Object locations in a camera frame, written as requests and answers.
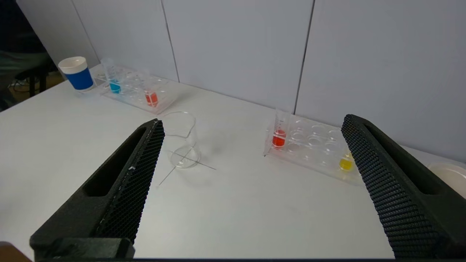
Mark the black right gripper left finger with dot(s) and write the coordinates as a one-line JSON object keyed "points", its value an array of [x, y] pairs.
{"points": [[120, 196]]}

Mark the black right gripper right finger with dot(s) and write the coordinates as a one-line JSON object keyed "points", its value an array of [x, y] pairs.
{"points": [[400, 196]]}

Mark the clear graduated plastic test tube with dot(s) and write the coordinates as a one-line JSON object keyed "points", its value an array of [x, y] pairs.
{"points": [[279, 138]]}

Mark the test tube with yellow pigment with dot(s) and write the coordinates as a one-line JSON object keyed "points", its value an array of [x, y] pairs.
{"points": [[346, 164]]}

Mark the clear glass beaker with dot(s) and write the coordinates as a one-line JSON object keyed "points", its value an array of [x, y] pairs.
{"points": [[185, 156]]}

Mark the clear acrylic test tube rack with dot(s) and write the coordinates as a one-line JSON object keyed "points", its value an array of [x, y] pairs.
{"points": [[313, 145], [133, 91]]}

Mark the test tube with red pigment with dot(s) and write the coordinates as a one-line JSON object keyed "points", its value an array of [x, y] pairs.
{"points": [[151, 98]]}

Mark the test tube with blue pigment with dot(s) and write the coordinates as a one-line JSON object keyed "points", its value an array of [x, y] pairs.
{"points": [[115, 86]]}

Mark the blue white paper cup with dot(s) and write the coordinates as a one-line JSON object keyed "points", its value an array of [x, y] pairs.
{"points": [[81, 78], [449, 174]]}

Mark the black chair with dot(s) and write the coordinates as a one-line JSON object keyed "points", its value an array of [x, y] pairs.
{"points": [[32, 82]]}

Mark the person in grey trousers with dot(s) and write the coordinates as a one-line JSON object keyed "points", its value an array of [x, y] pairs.
{"points": [[18, 43]]}

